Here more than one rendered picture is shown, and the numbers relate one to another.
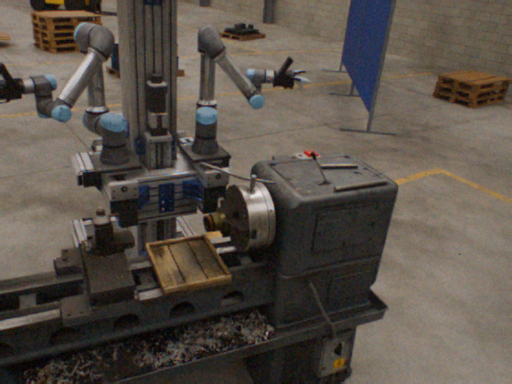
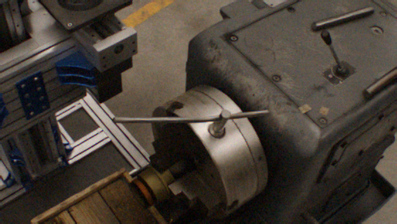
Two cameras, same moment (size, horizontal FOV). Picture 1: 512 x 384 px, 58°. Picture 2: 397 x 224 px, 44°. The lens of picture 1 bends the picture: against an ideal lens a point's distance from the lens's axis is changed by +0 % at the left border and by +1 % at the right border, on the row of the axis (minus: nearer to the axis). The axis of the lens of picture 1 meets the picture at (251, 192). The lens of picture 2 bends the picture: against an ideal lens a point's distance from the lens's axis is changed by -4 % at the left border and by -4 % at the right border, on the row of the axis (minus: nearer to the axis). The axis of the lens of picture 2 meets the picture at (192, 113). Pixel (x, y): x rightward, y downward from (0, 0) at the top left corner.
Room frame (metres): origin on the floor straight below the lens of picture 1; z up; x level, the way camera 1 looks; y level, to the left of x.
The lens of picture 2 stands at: (1.18, 0.23, 2.13)
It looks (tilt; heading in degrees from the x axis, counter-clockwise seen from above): 52 degrees down; 345
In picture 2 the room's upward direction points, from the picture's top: 5 degrees clockwise
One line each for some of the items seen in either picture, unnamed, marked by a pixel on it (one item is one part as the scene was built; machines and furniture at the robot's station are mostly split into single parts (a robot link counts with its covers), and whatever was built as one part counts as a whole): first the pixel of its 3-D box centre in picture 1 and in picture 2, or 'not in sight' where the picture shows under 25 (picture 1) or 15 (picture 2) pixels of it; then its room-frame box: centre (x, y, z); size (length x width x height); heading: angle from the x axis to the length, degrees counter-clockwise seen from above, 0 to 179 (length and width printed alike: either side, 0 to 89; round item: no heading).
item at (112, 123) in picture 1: (112, 128); not in sight; (2.18, 0.72, 1.33); 0.13 x 0.12 x 0.14; 50
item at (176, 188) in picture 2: (239, 229); (201, 196); (1.73, 0.04, 1.08); 0.12 x 0.11 x 0.05; 26
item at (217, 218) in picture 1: (215, 221); (153, 186); (1.78, 0.15, 1.08); 0.09 x 0.09 x 0.09; 28
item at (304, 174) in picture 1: (318, 207); (308, 86); (2.04, -0.34, 1.06); 0.59 x 0.48 x 0.39; 116
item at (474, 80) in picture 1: (471, 88); not in sight; (9.02, -4.03, 0.22); 1.25 x 0.86 x 0.44; 130
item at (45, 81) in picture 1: (42, 84); not in sight; (2.06, 0.99, 1.56); 0.11 x 0.08 x 0.09; 140
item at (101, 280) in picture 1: (105, 262); not in sight; (1.59, 0.59, 0.95); 0.43 x 0.17 x 0.05; 26
